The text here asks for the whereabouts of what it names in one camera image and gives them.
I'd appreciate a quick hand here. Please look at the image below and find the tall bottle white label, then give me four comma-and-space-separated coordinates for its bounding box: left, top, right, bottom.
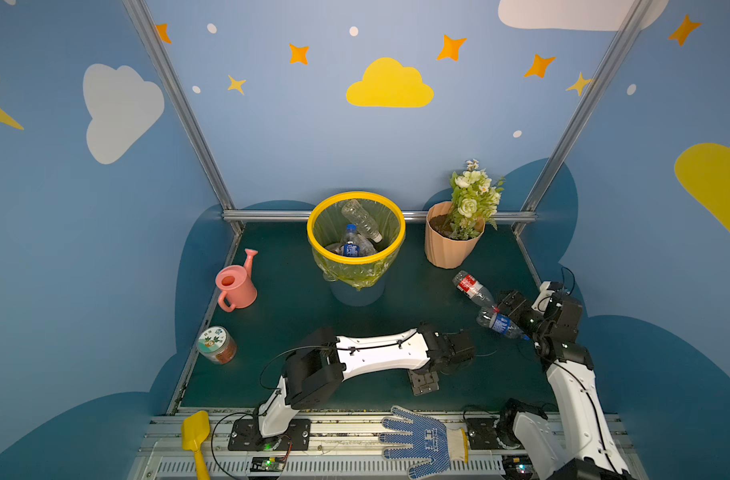
341, 199, 383, 244

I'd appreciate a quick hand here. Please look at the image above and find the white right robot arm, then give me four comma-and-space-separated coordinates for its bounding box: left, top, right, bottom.
495, 290, 632, 479

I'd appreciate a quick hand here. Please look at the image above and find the small bottle blue cap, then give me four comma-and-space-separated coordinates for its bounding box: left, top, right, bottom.
340, 224, 360, 258

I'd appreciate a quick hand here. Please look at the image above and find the blue dotted work glove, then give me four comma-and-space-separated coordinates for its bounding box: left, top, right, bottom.
378, 406, 469, 479

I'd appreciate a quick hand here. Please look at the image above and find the round floral tin can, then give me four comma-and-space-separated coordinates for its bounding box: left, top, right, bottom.
196, 326, 237, 365

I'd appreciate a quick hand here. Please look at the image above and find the aluminium frame rail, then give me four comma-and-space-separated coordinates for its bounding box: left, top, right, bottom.
122, 0, 654, 236

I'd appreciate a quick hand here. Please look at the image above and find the artificial white flower plant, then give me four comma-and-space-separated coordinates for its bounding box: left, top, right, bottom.
440, 159, 505, 241

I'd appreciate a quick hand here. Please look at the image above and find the crushed clear bottle red label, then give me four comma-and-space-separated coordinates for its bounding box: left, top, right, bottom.
453, 270, 495, 307

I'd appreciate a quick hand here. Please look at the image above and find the crushed bottle blue label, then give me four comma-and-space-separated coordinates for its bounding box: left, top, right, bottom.
476, 306, 530, 340

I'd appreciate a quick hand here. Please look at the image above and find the yellow toy shovel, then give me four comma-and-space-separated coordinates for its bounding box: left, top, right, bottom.
182, 411, 211, 480

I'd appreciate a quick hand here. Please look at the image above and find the blue ribbed trash bin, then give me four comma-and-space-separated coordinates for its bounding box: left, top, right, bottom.
329, 272, 390, 307

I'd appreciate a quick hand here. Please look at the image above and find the peach ribbed flower pot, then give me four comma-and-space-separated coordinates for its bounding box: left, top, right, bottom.
424, 201, 485, 269

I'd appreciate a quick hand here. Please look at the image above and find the clear bottle white cap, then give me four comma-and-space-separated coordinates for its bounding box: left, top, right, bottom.
356, 234, 378, 257

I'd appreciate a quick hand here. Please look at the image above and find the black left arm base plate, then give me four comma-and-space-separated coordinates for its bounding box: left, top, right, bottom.
228, 416, 312, 452

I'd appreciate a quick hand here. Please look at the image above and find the pink watering can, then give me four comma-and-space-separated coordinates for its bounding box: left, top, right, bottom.
215, 249, 258, 313

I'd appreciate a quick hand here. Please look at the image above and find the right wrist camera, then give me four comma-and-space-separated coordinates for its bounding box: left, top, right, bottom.
531, 281, 564, 313

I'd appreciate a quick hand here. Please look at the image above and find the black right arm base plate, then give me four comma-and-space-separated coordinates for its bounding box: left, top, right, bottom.
464, 416, 501, 451

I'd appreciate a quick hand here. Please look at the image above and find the yellow bin liner bag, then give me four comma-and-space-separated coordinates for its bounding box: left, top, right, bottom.
307, 191, 406, 290

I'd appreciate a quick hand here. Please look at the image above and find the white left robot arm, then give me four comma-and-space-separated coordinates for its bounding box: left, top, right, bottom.
254, 324, 476, 439

